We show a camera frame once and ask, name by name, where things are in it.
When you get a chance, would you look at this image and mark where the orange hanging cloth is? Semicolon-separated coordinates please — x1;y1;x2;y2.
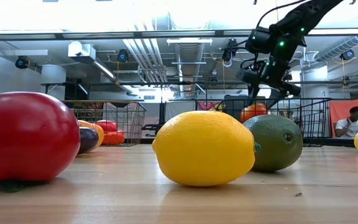
329;98;358;138

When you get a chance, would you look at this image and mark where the green avocado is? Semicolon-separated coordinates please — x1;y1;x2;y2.
242;114;304;173

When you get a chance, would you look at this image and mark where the red bell pepper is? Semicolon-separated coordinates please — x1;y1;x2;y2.
95;119;118;133

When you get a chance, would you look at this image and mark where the grey ventilation duct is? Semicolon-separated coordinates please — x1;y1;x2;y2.
174;42;205;98

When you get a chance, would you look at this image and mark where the black wire basket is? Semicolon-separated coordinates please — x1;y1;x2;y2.
215;98;332;147

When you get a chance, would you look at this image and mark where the person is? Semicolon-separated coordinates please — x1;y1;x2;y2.
334;106;358;139

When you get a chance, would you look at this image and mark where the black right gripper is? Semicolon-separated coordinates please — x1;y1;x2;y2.
236;57;303;108

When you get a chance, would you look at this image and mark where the orange carrot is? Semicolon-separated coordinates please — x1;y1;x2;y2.
101;130;126;146

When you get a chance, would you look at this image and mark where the black background stand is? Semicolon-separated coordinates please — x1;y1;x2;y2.
141;101;173;138

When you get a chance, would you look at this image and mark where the black ceiling camera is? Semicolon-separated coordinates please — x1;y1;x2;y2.
340;49;356;62
116;49;130;63
14;55;30;70
221;39;239;63

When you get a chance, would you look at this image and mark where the silver flexible duct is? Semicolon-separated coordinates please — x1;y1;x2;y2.
314;34;358;63

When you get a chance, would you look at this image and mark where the red tomato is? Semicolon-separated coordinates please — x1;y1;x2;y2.
0;91;81;194

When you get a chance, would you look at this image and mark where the orange yellow potato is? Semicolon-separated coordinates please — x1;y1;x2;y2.
78;119;105;150

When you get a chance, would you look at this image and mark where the yellow lemon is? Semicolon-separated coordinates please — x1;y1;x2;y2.
152;110;262;187

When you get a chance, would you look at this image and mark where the white ceiling air unit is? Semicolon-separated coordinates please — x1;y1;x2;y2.
67;41;96;63

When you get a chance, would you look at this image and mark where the bronze wire basket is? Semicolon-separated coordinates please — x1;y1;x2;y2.
61;100;147;147

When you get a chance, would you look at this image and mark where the purple eggplant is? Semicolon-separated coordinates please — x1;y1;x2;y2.
78;126;100;155

